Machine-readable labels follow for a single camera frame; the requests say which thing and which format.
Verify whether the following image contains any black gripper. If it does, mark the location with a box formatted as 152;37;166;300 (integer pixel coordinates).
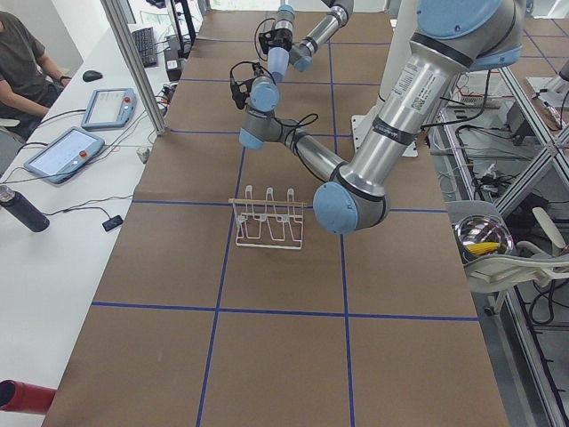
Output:
268;28;291;50

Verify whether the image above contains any light blue plastic cup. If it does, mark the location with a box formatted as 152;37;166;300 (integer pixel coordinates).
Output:
267;47;289;83

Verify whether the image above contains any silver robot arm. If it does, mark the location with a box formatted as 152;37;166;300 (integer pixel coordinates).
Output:
230;1;526;234
259;1;354;81

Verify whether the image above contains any black keyboard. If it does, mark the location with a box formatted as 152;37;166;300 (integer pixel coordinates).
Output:
131;28;158;68

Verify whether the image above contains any upper teach pendant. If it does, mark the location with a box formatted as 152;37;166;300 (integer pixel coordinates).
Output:
81;88;137;131

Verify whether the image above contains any teach pendant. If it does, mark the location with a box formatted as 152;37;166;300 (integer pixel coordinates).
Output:
24;127;104;184
81;88;137;131

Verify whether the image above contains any black computer mouse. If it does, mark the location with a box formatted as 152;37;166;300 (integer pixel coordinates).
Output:
82;69;103;83

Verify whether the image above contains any small black box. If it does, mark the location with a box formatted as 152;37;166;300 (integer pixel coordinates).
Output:
102;215;124;232

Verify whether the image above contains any lower teach pendant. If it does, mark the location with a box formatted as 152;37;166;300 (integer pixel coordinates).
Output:
24;127;104;184

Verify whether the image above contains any seated person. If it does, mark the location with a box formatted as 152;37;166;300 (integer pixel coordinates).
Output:
1;12;71;140

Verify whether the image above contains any white enamel pot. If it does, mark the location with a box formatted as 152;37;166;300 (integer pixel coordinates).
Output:
453;214;515;263

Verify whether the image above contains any black water bottle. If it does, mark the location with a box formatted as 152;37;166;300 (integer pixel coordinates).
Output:
1;185;50;232

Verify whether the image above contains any red cylinder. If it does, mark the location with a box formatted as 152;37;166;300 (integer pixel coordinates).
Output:
1;380;57;415

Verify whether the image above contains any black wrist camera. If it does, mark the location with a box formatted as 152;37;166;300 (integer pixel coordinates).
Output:
229;77;254;109
258;30;274;55

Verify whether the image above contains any black camera cable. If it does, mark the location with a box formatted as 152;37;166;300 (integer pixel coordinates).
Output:
228;60;319;148

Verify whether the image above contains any aluminium frame post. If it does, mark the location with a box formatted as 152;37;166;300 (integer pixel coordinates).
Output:
100;0;166;136

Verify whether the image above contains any white wire cup holder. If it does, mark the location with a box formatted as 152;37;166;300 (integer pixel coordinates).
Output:
228;185;307;250

